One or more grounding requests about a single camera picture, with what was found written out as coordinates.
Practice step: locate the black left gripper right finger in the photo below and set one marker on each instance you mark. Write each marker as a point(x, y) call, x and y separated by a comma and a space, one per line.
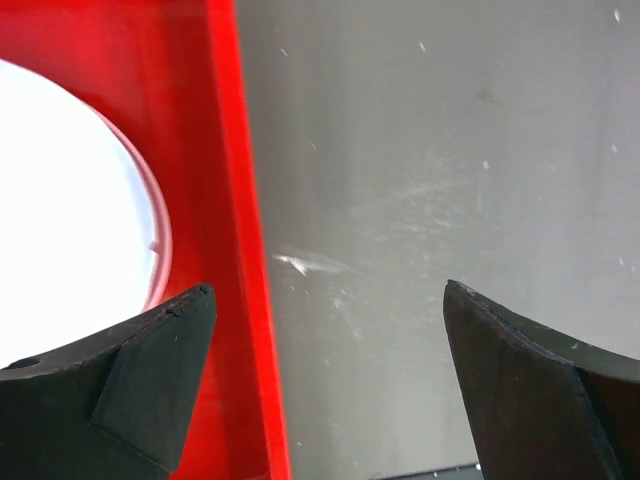
point(540, 404)

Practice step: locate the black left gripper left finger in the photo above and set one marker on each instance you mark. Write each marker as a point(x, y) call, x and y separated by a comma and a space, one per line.
point(114, 405)

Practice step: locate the white plate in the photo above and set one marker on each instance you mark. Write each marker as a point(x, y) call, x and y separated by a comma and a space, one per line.
point(86, 237)

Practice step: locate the red plastic bin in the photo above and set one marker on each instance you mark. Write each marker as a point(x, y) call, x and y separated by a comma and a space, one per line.
point(168, 74)

